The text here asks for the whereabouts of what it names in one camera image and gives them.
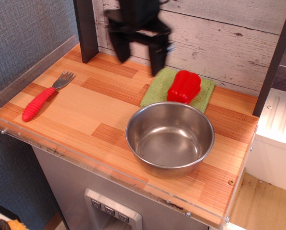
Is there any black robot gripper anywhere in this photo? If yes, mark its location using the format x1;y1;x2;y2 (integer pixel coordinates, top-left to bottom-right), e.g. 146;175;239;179
105;0;172;76

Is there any red toy bell pepper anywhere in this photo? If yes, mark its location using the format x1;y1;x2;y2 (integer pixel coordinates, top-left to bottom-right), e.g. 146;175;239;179
167;70;202;104

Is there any green cloth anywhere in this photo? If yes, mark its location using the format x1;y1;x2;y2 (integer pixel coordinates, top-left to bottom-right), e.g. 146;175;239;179
140;68;215;113

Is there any stainless steel bowl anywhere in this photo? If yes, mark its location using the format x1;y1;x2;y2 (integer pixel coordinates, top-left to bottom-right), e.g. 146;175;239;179
125;102;215;178

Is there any clear acrylic table guard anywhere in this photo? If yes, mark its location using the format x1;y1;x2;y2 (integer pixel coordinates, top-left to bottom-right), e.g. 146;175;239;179
0;109;258;229

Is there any grey toy fridge cabinet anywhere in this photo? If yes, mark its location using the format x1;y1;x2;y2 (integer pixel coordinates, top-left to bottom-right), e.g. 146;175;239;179
33;147;209;230

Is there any silver dispenser button panel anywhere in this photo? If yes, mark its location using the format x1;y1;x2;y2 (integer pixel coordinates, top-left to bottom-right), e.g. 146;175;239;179
84;188;143;230

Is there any orange and black object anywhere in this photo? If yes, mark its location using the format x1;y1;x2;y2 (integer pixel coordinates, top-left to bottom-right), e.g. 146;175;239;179
0;219;28;230

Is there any dark left shelf post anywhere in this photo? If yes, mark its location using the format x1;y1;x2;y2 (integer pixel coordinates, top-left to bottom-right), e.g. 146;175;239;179
73;0;99;63

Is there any dark shelf post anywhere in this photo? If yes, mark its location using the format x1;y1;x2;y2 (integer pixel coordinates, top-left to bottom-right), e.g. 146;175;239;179
73;0;99;63
252;20;286;117

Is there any fork with red handle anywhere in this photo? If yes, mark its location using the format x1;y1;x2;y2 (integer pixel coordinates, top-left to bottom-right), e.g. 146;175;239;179
22;71;74;122

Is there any dark right shelf post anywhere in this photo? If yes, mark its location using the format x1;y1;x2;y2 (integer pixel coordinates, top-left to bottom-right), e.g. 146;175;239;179
252;20;286;117

